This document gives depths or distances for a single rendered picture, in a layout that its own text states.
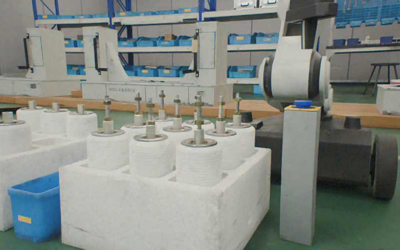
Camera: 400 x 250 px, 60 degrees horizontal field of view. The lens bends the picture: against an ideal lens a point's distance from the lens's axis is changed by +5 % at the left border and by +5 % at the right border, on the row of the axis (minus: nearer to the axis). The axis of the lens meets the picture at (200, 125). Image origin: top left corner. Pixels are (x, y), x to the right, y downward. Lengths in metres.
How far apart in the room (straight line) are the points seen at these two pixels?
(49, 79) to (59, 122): 2.85
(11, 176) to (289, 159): 0.68
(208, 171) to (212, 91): 2.25
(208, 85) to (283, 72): 1.96
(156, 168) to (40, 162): 0.40
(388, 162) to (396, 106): 1.60
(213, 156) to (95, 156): 0.28
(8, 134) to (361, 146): 0.98
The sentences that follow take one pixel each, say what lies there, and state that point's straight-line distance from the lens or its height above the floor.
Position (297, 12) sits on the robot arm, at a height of 0.52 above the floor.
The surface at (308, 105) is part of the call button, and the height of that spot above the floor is 0.32.
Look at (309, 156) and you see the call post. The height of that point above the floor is 0.21.
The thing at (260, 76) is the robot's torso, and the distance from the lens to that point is 1.04.
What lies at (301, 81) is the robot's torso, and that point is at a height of 0.37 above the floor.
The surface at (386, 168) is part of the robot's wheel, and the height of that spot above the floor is 0.12.
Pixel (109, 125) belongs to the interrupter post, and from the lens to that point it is 0.79.
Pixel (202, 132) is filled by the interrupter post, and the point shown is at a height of 0.28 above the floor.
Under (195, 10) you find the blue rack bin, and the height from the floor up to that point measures 1.37.
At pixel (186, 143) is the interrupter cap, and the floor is 0.25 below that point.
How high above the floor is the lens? 0.40
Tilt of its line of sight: 10 degrees down
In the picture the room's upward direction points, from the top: straight up
